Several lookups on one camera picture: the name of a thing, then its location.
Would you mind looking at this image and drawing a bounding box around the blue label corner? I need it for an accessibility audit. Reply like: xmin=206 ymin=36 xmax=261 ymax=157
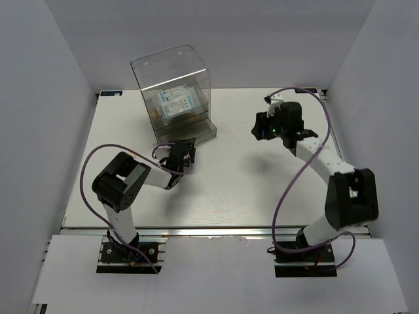
xmin=100 ymin=90 xmax=122 ymax=97
xmin=294 ymin=88 xmax=318 ymax=94

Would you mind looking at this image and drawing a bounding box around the clear acrylic drawer organizer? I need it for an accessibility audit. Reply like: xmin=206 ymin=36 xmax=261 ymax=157
xmin=130 ymin=44 xmax=217 ymax=145

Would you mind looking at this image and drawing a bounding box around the aluminium rail table edge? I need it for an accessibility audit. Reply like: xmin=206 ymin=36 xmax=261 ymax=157
xmin=62 ymin=225 xmax=371 ymax=239

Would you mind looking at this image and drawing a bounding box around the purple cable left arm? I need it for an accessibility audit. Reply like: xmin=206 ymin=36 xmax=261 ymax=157
xmin=80 ymin=143 xmax=174 ymax=274

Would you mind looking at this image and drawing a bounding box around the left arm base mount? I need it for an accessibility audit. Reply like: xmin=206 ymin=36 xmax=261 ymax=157
xmin=96 ymin=237 xmax=166 ymax=275

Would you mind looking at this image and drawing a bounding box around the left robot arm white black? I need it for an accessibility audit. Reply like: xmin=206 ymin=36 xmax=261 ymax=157
xmin=92 ymin=137 xmax=196 ymax=261

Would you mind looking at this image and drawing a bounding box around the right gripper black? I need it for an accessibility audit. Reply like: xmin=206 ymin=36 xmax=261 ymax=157
xmin=251 ymin=108 xmax=287 ymax=141

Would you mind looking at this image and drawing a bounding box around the blue label left corner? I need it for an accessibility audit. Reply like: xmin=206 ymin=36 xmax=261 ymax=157
xmin=100 ymin=90 xmax=122 ymax=97

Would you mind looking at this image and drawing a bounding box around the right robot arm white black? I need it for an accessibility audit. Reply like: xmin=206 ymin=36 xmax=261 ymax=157
xmin=251 ymin=101 xmax=379 ymax=261

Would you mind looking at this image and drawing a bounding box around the white blue packet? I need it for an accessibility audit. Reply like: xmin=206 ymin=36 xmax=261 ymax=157
xmin=152 ymin=97 xmax=191 ymax=126
xmin=157 ymin=85 xmax=197 ymax=117

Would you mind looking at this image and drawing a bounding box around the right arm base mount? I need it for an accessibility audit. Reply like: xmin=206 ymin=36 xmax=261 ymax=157
xmin=266 ymin=234 xmax=337 ymax=279

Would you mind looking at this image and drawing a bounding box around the blue label right corner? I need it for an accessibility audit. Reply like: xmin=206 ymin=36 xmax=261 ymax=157
xmin=294 ymin=88 xmax=318 ymax=94

